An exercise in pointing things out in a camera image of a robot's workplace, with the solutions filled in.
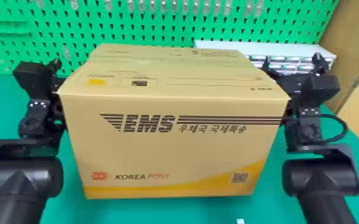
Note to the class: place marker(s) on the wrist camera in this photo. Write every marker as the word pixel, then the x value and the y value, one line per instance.
pixel 322 89
pixel 32 79

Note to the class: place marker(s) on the white drawer cabinet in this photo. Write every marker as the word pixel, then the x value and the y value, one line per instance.
pixel 279 53

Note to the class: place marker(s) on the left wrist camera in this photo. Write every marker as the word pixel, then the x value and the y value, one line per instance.
pixel 32 79

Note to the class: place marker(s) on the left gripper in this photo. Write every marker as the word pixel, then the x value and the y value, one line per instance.
pixel 57 94

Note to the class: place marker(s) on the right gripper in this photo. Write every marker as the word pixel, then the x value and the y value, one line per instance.
pixel 292 87

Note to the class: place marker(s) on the cardboard box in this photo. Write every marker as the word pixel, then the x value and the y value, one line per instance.
pixel 173 150

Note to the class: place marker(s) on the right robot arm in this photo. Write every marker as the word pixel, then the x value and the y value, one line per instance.
pixel 322 181

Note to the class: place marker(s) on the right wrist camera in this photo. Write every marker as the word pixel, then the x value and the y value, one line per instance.
pixel 322 89

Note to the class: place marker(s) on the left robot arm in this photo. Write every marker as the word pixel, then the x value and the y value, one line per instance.
pixel 19 178

